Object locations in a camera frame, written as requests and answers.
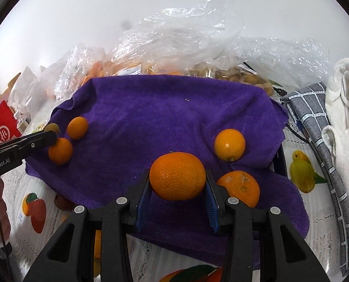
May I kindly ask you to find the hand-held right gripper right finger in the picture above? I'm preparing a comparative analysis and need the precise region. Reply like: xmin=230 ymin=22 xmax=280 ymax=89
xmin=205 ymin=169 xmax=331 ymax=282

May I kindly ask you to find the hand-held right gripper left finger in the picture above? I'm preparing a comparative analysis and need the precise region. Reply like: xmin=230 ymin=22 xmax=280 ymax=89
xmin=23 ymin=169 xmax=153 ymax=282

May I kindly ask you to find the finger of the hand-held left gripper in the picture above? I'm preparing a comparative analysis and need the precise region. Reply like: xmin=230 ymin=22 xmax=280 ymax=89
xmin=16 ymin=130 xmax=58 ymax=159

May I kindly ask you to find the small orange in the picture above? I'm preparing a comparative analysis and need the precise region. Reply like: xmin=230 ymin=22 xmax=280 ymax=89
xmin=48 ymin=137 xmax=73 ymax=165

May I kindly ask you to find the blemished mandarin orange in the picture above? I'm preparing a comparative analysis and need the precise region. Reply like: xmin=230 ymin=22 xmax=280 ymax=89
xmin=216 ymin=170 xmax=260 ymax=208

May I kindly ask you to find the oval smooth orange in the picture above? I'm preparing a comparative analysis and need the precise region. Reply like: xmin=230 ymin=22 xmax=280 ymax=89
xmin=67 ymin=117 xmax=89 ymax=140

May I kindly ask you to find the large mandarin orange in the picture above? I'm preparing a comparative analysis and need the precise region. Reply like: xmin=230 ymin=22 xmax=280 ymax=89
xmin=149 ymin=152 xmax=207 ymax=201

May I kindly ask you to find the smooth round orange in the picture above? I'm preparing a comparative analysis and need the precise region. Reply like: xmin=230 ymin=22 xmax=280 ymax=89
xmin=214 ymin=129 xmax=246 ymax=162

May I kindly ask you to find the red paper bag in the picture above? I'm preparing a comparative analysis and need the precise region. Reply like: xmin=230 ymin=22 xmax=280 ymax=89
xmin=0 ymin=100 xmax=24 ymax=147

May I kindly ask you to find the white plastic bag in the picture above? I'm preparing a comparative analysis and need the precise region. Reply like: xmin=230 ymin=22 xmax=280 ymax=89
xmin=8 ymin=66 xmax=50 ymax=115

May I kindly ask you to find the red jujube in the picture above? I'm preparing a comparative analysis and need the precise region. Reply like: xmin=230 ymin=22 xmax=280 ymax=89
xmin=54 ymin=193 xmax=75 ymax=211

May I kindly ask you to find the small clear bag of oranges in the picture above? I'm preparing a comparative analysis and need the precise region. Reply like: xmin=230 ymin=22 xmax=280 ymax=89
xmin=47 ymin=44 xmax=110 ymax=106

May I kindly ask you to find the purple towel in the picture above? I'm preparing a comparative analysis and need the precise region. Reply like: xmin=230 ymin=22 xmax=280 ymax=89
xmin=24 ymin=75 xmax=310 ymax=266

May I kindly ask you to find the fruit print tablecloth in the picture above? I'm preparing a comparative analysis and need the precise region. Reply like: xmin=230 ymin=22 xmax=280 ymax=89
xmin=0 ymin=123 xmax=349 ymax=282

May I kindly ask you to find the grey checked cloth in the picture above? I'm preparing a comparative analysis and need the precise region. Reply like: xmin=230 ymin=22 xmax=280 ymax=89
xmin=280 ymin=82 xmax=349 ymax=277

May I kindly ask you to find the clear bag of longans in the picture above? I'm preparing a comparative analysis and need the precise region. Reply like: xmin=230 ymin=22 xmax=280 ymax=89
xmin=186 ymin=35 xmax=331 ymax=97

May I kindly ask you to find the labelled clear bag of oranges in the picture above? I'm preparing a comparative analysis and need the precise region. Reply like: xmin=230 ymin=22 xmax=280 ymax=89
xmin=104 ymin=0 xmax=242 ymax=78

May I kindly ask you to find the white striped towel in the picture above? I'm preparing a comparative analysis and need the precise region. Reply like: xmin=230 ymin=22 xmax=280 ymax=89
xmin=321 ymin=57 xmax=349 ymax=203

